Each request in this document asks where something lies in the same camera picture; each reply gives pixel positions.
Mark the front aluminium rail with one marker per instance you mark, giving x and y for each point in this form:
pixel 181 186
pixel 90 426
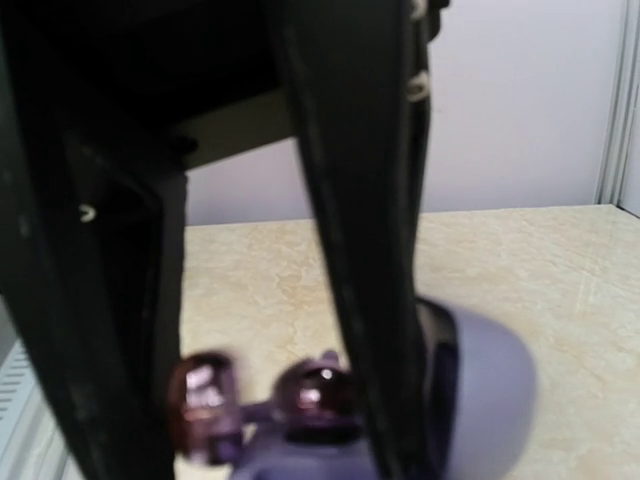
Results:
pixel 32 446

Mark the left aluminium frame post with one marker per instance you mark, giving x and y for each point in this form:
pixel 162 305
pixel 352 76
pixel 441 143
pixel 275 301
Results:
pixel 622 112

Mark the purple earbud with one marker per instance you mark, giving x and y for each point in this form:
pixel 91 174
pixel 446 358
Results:
pixel 312 402

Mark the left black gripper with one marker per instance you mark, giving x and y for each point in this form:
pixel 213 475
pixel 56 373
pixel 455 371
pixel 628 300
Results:
pixel 67 66

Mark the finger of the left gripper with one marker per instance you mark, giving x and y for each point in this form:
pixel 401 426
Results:
pixel 92 249
pixel 370 250

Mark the blue-grey earbud charging case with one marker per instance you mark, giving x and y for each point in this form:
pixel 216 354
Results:
pixel 480 394

